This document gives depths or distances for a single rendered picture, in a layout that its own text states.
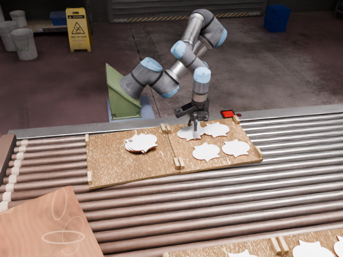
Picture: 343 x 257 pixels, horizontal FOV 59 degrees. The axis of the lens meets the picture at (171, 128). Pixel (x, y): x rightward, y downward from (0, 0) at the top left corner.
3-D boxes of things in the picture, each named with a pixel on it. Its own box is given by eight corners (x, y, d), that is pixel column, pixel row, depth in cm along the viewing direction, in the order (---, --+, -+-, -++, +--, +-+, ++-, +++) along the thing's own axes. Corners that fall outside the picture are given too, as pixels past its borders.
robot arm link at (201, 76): (211, 66, 141) (212, 74, 135) (207, 86, 148) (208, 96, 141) (194, 65, 141) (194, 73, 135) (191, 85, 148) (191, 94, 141)
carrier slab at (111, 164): (86, 138, 156) (85, 136, 155) (163, 128, 165) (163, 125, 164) (89, 189, 130) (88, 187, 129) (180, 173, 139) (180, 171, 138)
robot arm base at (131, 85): (116, 75, 180) (127, 64, 176) (133, 87, 190) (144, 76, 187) (122, 91, 170) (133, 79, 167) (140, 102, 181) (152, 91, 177)
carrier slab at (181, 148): (164, 128, 165) (164, 126, 164) (234, 119, 173) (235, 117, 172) (181, 174, 138) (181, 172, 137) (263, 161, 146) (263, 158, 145)
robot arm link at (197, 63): (196, 51, 149) (197, 60, 140) (211, 67, 153) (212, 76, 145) (185, 61, 153) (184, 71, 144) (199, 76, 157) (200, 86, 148)
